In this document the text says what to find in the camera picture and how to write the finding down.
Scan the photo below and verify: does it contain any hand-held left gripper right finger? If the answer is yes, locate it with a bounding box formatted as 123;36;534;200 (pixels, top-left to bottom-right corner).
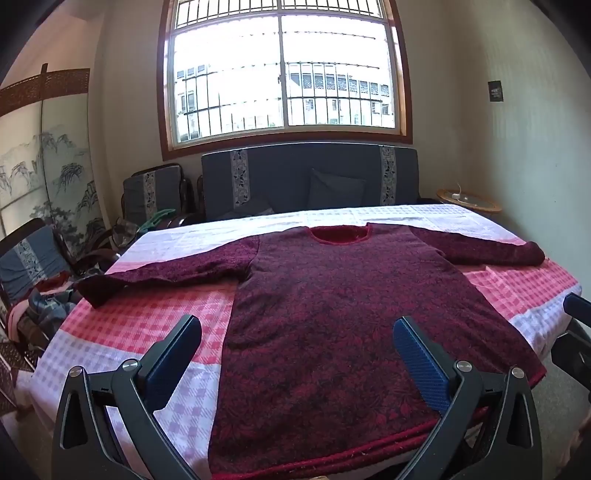
392;316;544;480

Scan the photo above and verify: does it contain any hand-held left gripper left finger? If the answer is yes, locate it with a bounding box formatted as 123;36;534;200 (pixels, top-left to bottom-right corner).
51;315;204;480

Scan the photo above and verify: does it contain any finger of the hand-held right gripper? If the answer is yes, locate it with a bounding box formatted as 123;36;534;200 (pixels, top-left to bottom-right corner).
564;293;591;326
551;323;591;385

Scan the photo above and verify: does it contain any dark red patterned sweater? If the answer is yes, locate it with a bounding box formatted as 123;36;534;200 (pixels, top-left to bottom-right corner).
74;222;548;478

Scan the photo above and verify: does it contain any pile of clothes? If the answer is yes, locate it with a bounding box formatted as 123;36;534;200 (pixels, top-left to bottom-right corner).
9;272;88;342

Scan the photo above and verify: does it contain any pink white checked blanket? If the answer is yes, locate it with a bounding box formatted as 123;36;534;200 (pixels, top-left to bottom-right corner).
28;203;583;480

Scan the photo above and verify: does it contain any green cloth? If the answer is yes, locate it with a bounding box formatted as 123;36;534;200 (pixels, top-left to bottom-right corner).
141;209;177;232

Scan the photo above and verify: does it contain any round wooden side table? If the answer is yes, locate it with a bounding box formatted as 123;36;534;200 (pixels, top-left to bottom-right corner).
436;187;503;214

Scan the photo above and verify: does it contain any dark wooden lattice stand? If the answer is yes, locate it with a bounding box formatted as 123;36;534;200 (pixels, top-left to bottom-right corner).
0;339;44;416

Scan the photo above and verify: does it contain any wooden armchair with grey cushion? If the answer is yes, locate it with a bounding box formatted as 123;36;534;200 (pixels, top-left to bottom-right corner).
0;217;121;370
121;162;204;232

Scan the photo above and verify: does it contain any dark blue square cushion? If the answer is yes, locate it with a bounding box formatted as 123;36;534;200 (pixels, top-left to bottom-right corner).
308;169;365;212

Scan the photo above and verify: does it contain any blue-grey sofa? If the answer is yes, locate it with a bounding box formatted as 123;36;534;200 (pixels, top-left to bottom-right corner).
199;142;421;221

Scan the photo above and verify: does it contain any painted landscape folding screen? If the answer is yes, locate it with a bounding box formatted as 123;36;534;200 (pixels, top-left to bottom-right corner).
0;64;109;241

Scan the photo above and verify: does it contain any barred window with wooden frame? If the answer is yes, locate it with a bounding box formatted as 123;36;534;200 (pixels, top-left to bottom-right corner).
156;0;414;161

